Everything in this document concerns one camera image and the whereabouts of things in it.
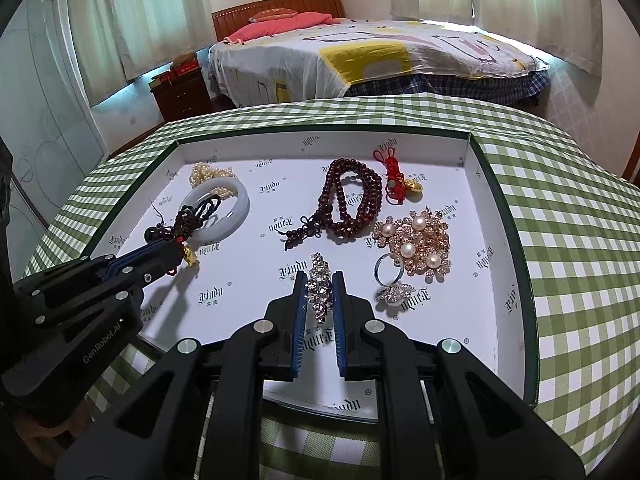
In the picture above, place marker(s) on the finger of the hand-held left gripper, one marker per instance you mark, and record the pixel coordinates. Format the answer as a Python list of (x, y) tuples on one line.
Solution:
[(145, 254), (155, 271)]

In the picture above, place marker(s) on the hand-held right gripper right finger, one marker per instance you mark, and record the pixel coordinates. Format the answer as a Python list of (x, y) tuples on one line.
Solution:
[(340, 330)]

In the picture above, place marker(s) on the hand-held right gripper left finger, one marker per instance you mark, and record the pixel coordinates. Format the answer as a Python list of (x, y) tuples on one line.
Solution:
[(300, 330)]

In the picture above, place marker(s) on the crystal brooch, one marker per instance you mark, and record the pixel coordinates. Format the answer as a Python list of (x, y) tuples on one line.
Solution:
[(320, 285)]

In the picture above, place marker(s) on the dark green jewelry tray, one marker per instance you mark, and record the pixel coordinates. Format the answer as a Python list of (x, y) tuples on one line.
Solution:
[(250, 260)]

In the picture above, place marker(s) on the white jade bangle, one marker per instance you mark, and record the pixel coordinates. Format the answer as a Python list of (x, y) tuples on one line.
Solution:
[(241, 205)]

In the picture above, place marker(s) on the rose gold pearl brooch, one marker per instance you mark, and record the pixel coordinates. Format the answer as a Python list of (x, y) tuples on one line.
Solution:
[(415, 240)]

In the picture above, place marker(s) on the dark wooden nightstand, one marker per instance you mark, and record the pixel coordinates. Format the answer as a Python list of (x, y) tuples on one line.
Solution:
[(182, 97)]

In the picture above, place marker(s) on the frosted glass sliding door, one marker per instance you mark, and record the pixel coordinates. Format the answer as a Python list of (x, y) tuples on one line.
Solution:
[(45, 125)]

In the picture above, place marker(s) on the red box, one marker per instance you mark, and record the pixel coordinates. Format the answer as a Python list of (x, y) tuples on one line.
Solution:
[(185, 69)]

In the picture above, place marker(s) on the brown soft toy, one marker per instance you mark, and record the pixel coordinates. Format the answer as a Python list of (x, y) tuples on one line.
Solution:
[(182, 59)]

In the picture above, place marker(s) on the white curtain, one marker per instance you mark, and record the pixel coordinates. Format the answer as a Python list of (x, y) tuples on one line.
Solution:
[(500, 0), (140, 15)]

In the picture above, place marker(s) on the pink pillow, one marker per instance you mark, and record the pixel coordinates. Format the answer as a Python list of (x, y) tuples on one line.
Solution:
[(280, 27)]

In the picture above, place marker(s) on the orange pillow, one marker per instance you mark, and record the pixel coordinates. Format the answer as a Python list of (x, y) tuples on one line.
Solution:
[(270, 14)]

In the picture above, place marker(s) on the bed with patterned sheet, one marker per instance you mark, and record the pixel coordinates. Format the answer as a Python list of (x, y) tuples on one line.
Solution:
[(375, 60)]

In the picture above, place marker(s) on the wooden door frame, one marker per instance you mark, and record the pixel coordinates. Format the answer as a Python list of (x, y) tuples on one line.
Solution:
[(632, 160)]

